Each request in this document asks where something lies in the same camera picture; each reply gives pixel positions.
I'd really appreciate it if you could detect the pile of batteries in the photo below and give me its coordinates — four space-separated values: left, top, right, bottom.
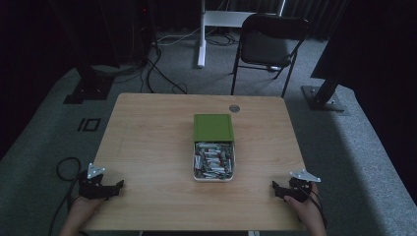
194 142 234 180

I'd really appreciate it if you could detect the green box lid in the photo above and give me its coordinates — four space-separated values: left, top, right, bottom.
193 113 235 144

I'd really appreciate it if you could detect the dark equipment cabinet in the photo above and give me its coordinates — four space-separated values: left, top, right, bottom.
111 0 155 67

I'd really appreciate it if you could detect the white desk frame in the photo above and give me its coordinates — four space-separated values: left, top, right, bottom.
197 0 287 69

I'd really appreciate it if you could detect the black folding chair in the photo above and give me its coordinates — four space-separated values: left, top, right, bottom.
230 12 311 99

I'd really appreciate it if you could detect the white floor cable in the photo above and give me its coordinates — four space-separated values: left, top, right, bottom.
156 27 203 47

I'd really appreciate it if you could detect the black floor cable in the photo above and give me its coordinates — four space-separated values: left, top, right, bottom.
140 45 189 95

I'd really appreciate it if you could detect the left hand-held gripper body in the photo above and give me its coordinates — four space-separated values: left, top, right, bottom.
77 162 115 201

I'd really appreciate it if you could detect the black metal stand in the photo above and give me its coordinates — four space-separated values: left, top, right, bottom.
48 0 116 105
300 0 350 117

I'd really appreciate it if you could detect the white storage box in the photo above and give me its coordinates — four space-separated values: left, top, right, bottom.
192 140 237 183

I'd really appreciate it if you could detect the person's right hand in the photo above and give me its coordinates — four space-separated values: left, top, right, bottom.
283 182 322 229

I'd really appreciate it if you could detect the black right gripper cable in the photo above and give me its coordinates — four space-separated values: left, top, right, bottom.
296 184 328 230

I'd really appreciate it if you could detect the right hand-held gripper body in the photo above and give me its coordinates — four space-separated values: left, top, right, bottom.
285 168 323 204

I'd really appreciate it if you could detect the person's left hand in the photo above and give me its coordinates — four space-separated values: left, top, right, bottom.
67 195 106 228

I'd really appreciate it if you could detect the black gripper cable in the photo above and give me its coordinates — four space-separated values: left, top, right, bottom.
296 184 328 230
48 156 83 236

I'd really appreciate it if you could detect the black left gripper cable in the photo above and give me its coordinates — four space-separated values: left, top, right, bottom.
48 156 83 236

